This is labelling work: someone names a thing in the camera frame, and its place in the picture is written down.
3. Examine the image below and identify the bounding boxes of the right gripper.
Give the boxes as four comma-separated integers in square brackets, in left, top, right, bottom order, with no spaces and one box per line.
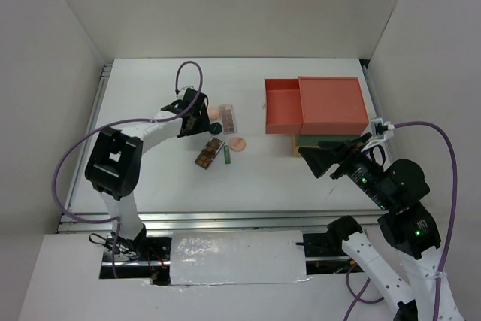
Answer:
[297,129,393,207]

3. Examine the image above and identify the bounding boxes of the aluminium left rail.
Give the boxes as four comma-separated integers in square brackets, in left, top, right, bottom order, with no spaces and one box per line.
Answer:
[62,64,113,213]

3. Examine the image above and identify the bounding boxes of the pink eyeshadow palette clear case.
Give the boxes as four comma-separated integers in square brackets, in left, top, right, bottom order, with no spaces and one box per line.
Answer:
[219,104,237,135]

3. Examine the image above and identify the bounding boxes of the brown eyeshadow palette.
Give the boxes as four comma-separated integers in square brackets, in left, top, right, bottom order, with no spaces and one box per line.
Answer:
[195,136,225,170]

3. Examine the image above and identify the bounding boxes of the dark green round compact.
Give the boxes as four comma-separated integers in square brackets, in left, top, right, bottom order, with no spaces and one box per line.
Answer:
[209,122,223,135]

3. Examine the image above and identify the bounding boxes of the round pink powder puff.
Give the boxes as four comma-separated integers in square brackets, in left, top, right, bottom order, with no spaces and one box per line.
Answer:
[229,137,247,152]

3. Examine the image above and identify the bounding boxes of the aluminium right rail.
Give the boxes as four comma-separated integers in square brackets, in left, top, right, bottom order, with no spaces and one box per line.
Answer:
[359,59,388,121]

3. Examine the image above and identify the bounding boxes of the aluminium rail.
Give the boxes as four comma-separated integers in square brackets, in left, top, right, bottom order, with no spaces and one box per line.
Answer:
[62,64,113,213]
[359,59,388,121]
[56,210,384,234]

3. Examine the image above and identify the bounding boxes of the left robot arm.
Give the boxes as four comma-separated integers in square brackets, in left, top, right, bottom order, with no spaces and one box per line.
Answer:
[85,88,210,260]

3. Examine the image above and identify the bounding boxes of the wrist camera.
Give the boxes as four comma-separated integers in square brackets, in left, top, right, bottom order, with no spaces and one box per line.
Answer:
[177,86,193,100]
[362,117,395,152]

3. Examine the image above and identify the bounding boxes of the white cover plate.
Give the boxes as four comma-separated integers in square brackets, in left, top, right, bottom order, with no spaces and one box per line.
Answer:
[170,230,308,286]

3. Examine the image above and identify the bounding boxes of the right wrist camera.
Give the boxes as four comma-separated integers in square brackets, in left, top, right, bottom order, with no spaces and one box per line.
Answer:
[362,117,395,152]

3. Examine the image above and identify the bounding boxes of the coral top drawer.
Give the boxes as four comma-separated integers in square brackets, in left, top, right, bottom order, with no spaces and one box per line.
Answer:
[265,78,303,135]

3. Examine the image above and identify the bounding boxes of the peach makeup sponge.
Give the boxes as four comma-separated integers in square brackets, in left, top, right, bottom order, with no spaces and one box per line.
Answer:
[207,106,220,120]

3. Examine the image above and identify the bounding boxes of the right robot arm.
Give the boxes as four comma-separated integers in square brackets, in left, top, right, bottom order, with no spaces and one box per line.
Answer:
[298,134,463,320]

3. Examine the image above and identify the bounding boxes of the green drawer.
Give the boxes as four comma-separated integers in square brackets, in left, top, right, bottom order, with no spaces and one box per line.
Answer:
[293,135,360,147]

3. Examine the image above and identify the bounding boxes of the aluminium front rail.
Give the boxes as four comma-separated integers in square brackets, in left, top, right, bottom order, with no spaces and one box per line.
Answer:
[56,210,384,234]

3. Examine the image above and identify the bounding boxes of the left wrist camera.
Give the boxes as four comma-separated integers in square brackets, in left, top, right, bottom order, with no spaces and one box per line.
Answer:
[177,86,193,100]

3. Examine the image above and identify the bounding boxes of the green lipstick tube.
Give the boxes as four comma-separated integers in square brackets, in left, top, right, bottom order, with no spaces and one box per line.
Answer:
[223,145,231,165]

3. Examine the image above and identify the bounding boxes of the coral drawer cabinet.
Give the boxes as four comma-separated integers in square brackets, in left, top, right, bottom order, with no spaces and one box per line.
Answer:
[298,77,369,135]

